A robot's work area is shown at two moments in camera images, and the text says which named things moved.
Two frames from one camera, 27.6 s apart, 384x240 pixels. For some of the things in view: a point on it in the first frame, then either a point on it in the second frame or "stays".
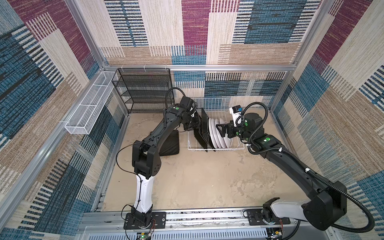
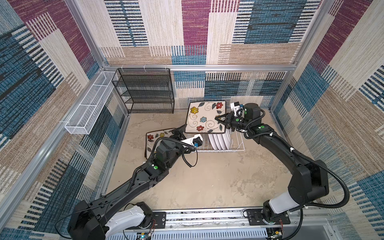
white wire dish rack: (216, 130) stays
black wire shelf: (145, 90) stays
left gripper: (196, 119) to (179, 130)
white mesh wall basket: (81, 120) stays
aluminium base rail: (194, 225) stays
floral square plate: (205, 129) to (200, 117)
